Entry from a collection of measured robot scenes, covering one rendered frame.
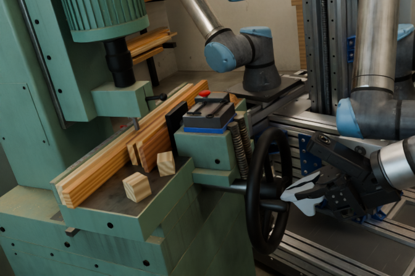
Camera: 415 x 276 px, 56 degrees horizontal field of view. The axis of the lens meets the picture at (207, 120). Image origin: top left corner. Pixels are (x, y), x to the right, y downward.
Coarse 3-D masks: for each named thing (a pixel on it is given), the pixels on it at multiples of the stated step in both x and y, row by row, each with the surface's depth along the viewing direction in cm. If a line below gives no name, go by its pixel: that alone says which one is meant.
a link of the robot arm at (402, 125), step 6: (402, 102) 69; (408, 102) 69; (414, 102) 68; (402, 108) 68; (408, 108) 68; (414, 108) 67; (402, 114) 68; (408, 114) 67; (414, 114) 67; (402, 120) 68; (408, 120) 67; (414, 120) 67; (402, 126) 68; (408, 126) 67; (414, 126) 67; (402, 132) 68; (408, 132) 68; (414, 132) 67; (402, 138) 69
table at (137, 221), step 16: (176, 160) 92; (192, 160) 92; (112, 176) 90; (128, 176) 89; (160, 176) 86; (176, 176) 86; (192, 176) 92; (208, 176) 90; (224, 176) 88; (96, 192) 85; (112, 192) 83; (160, 192) 80; (176, 192) 86; (64, 208) 82; (80, 208) 80; (96, 208) 79; (112, 208) 78; (128, 208) 77; (144, 208) 76; (160, 208) 80; (80, 224) 82; (96, 224) 80; (112, 224) 78; (128, 224) 75; (144, 224) 75; (144, 240) 76
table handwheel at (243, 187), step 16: (272, 128) 88; (256, 144) 82; (288, 144) 97; (256, 160) 79; (288, 160) 99; (256, 176) 78; (272, 176) 87; (288, 176) 100; (240, 192) 92; (256, 192) 77; (272, 192) 87; (256, 208) 77; (288, 208) 99; (256, 224) 78; (256, 240) 80; (272, 240) 90
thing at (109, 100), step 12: (108, 84) 99; (132, 84) 95; (144, 84) 94; (96, 96) 96; (108, 96) 94; (120, 96) 93; (132, 96) 91; (144, 96) 94; (96, 108) 98; (108, 108) 96; (120, 108) 94; (132, 108) 93; (144, 108) 94
